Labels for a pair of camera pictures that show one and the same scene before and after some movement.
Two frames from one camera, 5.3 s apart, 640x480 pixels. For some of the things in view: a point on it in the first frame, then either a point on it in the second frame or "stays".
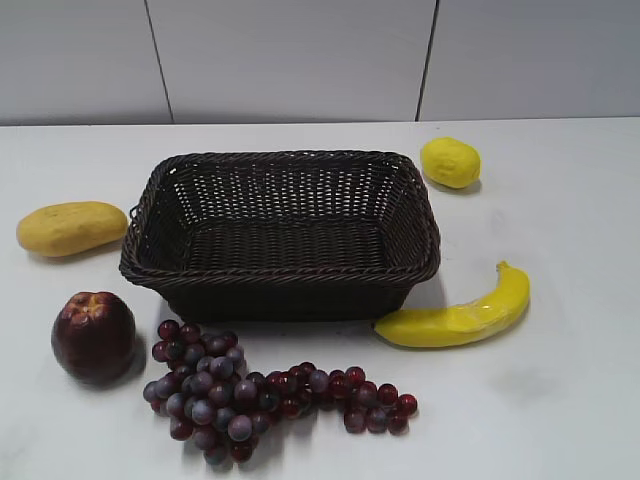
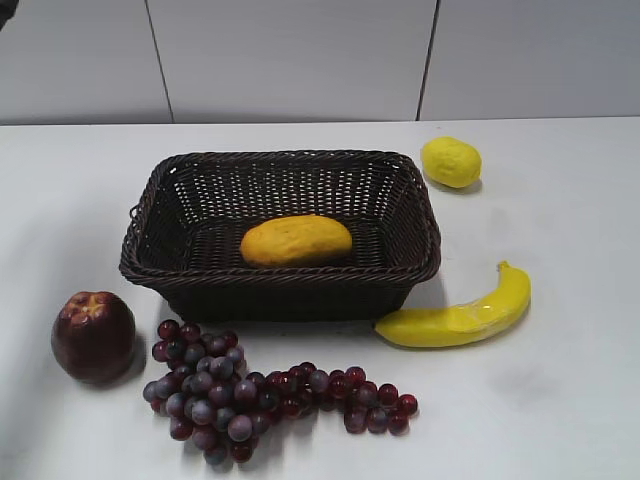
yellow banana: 457,326 stays
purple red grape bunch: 209,398 stays
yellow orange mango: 63,229 to 297,241
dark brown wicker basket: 282,236 stays
